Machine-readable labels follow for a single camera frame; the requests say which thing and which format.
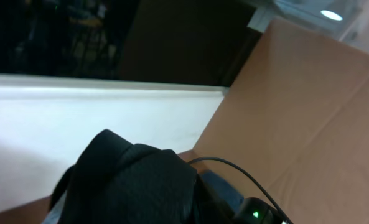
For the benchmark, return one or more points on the black patterned shirt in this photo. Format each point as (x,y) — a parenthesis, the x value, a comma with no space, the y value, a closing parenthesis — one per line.
(117,182)

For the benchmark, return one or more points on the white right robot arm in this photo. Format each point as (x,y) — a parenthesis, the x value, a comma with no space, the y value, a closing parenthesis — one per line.
(255,211)

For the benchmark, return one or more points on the navy blue garment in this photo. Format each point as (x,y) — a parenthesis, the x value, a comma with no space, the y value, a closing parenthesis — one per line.
(223,189)

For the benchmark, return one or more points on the brown cardboard panel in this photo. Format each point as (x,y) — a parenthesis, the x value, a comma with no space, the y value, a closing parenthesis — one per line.
(295,124)

